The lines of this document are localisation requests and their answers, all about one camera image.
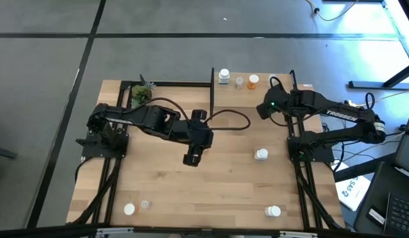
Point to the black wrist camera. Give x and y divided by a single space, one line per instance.
199 115
265 110

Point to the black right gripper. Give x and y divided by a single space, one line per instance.
281 99

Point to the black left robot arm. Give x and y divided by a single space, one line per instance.
148 120

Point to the black keyboard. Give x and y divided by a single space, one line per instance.
402 215

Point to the black desk crossbar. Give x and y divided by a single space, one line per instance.
362 169

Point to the white Melatonin bottle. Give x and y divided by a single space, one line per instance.
274 211

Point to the potted succulent plant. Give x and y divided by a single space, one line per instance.
140 94

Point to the silver camera bracket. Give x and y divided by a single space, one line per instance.
115 230
298 234

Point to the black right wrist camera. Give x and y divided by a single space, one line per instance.
265 110

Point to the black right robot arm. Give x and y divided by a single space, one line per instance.
343 115

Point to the white medicine bottle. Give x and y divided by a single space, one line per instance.
262 153

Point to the black side desk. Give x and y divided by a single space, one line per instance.
376 191

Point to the black table frame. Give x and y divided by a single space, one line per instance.
191 84

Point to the wooden shelf board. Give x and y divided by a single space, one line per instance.
237 97

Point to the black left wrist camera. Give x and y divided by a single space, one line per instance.
199 115

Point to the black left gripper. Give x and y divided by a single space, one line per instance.
202 137

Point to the dark grey monitor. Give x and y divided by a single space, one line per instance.
407 148

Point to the black shelf post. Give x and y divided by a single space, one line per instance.
292 75
212 96

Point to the black floor stand foot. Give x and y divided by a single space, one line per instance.
2 152

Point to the white bottle with printed label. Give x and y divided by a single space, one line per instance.
224 75

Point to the black desk leg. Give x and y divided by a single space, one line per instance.
372 85

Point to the white printed booklet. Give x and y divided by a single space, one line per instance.
353 193

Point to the black rig front bar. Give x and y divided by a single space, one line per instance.
177 230

